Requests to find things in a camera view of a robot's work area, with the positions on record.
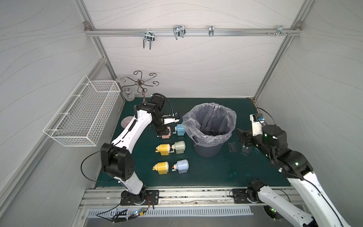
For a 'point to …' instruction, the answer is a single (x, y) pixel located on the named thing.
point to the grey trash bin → (208, 151)
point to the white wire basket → (81, 121)
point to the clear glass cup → (127, 93)
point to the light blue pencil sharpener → (182, 166)
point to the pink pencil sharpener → (168, 136)
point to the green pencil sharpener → (179, 146)
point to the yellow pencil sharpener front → (162, 167)
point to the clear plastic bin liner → (208, 124)
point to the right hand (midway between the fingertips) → (248, 127)
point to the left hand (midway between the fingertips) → (163, 125)
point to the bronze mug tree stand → (141, 89)
